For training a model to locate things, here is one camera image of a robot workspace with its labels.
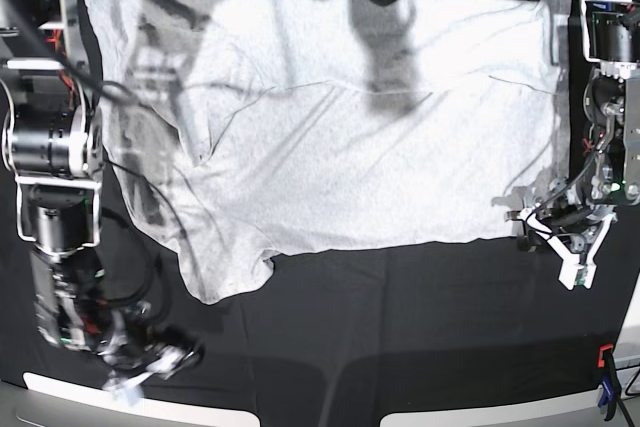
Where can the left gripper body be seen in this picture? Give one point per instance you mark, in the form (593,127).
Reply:
(565,222)

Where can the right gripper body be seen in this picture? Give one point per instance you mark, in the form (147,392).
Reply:
(138,349)

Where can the grey t-shirt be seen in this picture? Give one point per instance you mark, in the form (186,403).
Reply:
(266,127)

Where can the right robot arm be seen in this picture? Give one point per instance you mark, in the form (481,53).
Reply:
(51,141)

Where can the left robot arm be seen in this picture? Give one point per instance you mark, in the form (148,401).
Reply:
(610,42)

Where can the red blue clamp near right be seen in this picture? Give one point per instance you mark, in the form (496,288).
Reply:
(609,383)

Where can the black table cloth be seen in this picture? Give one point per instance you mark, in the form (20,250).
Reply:
(349,337)

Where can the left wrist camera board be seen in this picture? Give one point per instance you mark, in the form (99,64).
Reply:
(584,278)

